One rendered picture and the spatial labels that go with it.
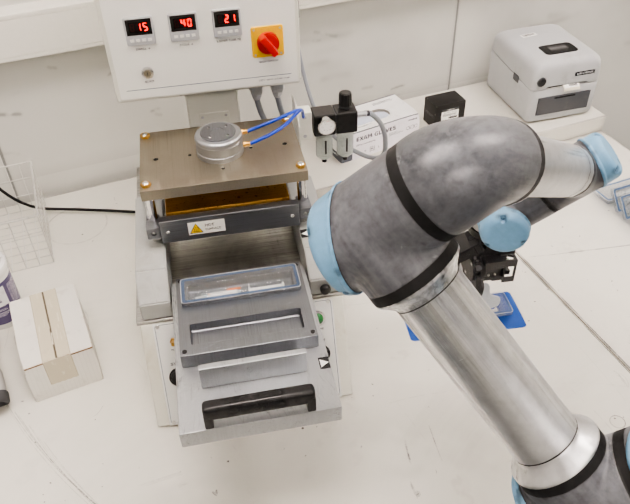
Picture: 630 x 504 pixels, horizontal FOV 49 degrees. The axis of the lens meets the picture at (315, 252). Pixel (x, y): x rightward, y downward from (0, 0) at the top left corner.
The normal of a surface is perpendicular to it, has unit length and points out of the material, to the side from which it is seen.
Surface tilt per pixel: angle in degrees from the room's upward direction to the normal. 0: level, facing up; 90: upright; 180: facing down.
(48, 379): 89
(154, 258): 0
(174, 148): 0
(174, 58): 90
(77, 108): 90
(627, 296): 0
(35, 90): 90
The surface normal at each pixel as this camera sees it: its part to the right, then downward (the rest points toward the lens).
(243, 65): 0.19, 0.64
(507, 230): -0.14, 0.65
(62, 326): -0.04, -0.76
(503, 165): 0.44, 0.06
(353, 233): -0.47, 0.24
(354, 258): -0.31, 0.51
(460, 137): 0.00, -0.58
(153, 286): 0.11, -0.16
